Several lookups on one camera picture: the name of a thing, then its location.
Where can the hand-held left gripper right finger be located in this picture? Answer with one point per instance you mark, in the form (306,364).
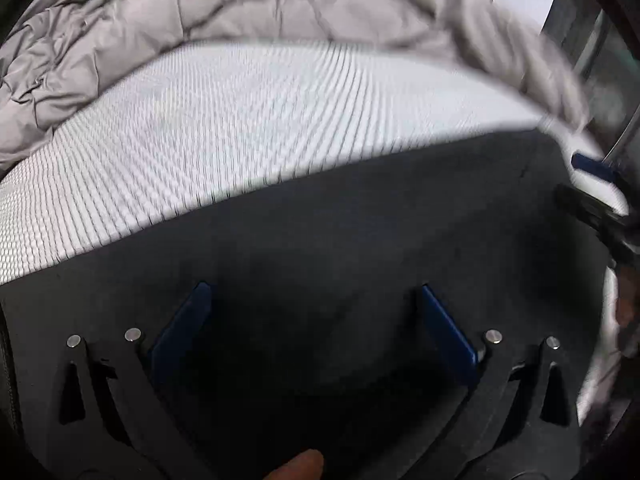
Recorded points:
(447,330)

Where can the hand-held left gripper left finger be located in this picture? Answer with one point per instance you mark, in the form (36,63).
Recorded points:
(182,330)

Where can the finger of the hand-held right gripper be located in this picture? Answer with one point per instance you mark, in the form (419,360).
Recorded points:
(590,215)
(592,164)

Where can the black pants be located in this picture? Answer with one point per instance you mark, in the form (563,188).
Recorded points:
(325,220)

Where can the person's left hand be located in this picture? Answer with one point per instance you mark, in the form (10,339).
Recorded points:
(295,466)

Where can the dark shelf unit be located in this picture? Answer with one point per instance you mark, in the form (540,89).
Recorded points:
(595,35)

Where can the white mesh mattress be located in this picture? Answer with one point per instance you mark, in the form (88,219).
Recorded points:
(250,110)

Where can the grey quilted duvet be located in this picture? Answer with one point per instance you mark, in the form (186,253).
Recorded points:
(150,15)

